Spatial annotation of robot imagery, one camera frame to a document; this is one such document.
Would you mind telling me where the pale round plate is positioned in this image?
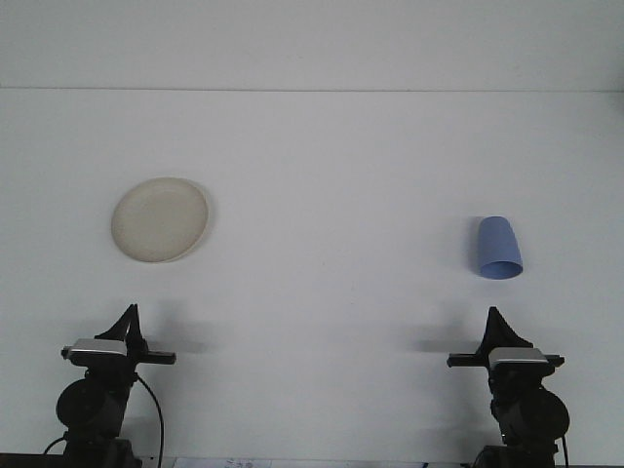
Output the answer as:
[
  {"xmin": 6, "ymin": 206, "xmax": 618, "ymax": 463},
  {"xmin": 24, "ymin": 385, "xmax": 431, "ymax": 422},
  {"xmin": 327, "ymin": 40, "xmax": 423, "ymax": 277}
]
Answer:
[{"xmin": 110, "ymin": 176, "xmax": 215, "ymax": 265}]

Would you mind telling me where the pale blue cup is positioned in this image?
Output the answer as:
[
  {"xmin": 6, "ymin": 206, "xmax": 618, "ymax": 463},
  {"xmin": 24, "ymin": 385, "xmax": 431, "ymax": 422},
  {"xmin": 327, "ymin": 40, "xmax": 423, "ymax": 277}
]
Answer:
[{"xmin": 476, "ymin": 215, "xmax": 526, "ymax": 281}]

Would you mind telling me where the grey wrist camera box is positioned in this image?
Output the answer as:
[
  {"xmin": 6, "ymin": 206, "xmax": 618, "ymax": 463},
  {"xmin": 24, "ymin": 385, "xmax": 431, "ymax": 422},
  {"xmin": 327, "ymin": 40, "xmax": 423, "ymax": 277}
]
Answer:
[
  {"xmin": 61, "ymin": 337, "xmax": 127, "ymax": 366},
  {"xmin": 488, "ymin": 346, "xmax": 549, "ymax": 371}
]

